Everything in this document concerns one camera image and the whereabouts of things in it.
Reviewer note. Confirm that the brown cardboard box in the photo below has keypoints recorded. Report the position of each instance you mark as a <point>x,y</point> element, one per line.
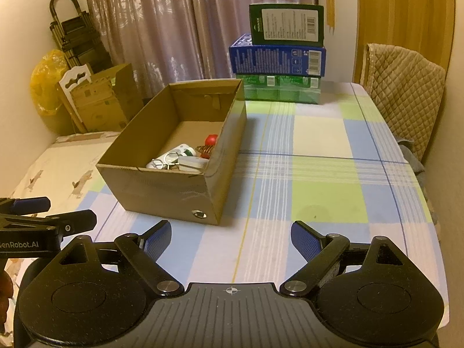
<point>163,192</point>

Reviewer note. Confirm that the light green carton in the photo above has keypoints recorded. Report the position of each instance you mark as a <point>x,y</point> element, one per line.
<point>282,89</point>

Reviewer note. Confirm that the printed bed sheet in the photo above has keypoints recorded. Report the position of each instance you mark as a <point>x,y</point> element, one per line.
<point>54,174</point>

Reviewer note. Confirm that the yellow paper strip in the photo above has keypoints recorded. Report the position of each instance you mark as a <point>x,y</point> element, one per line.
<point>330,7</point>

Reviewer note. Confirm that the blue carton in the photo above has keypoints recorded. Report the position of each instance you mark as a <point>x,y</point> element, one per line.
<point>268,60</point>

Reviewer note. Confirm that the red toy figure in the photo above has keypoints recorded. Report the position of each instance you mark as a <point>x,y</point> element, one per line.
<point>211,141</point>

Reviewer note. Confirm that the checked tablecloth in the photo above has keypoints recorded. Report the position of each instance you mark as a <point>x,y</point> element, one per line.
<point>319,159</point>

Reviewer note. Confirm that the grey towel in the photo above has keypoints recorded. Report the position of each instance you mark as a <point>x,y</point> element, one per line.
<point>413,159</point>

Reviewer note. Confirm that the dark green carton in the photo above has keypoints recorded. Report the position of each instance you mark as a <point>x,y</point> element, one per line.
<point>286,23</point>

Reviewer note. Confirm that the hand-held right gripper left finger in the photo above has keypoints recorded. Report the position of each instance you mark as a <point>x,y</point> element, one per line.
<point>157,239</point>

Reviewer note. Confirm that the black folding cart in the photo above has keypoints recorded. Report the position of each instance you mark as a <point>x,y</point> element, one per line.
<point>76,32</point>

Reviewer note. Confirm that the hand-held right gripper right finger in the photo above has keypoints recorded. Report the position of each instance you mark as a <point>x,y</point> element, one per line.
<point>306,241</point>

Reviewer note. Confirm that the white carved chair back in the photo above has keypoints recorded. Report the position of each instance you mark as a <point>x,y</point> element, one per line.
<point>74,76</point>

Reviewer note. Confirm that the chair with quilted beige cover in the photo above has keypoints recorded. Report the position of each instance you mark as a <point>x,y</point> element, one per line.
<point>406,87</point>

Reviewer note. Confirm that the person's left hand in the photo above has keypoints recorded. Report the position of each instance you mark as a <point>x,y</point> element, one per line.
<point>5,297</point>

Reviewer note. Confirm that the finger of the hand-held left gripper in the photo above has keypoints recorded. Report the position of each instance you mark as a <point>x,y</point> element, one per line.
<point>31,205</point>
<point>78,220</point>

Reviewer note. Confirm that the pale patterned curtain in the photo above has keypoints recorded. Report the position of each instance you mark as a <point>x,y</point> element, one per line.
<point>163,25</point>

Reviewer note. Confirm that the clear plastic cup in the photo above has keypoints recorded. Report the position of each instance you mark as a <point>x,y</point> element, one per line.
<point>192,164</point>

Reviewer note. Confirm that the wooden door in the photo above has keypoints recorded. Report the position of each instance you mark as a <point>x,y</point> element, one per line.
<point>398,14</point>

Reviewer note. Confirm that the yellow plastic bag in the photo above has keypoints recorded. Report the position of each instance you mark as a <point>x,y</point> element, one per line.
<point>45,87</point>

